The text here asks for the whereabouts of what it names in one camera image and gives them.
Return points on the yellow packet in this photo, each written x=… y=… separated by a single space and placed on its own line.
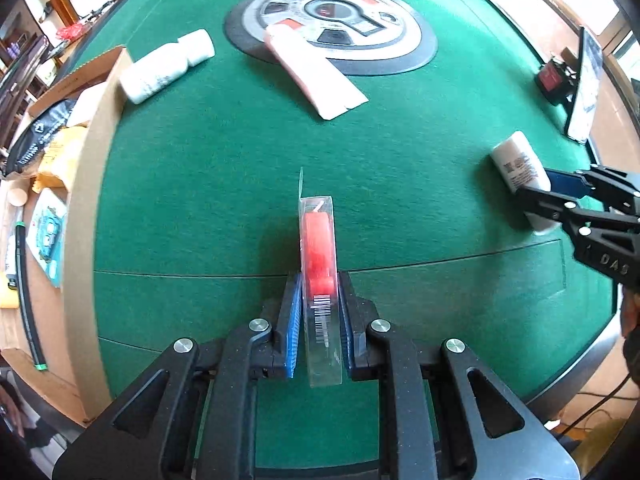
x=60 y=160

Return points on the pale pink tube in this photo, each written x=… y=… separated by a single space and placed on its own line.
x=315 y=80

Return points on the red and black phone stand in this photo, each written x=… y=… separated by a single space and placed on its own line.
x=552 y=77

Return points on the green mahjong table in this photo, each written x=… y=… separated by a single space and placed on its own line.
x=595 y=355

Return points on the plain white bottle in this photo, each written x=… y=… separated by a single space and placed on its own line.
x=150 y=77

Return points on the red item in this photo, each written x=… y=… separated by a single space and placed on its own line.
x=317 y=245

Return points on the white bottle with barcode label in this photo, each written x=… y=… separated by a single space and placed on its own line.
x=520 y=160

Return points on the small beige round lid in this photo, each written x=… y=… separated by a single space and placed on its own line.
x=17 y=197

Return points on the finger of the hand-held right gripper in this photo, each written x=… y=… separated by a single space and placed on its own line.
x=550 y=207
x=615 y=187

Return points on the small white box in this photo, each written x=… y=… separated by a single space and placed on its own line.
x=87 y=105

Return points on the shallow cardboard box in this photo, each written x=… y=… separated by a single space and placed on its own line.
x=85 y=210

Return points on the black foil packet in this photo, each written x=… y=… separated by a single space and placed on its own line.
x=40 y=135

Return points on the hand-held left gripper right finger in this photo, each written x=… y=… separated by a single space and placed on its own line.
x=346 y=340

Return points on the round table control panel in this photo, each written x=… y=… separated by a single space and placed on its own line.
x=400 y=45

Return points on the blue blister pack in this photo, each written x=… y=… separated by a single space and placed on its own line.
x=47 y=240

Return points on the wooden shelf unit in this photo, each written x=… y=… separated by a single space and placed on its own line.
x=30 y=5

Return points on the smartphone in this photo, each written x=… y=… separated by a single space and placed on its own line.
x=585 y=90

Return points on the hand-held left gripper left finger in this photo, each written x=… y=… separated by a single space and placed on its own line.
x=295 y=330

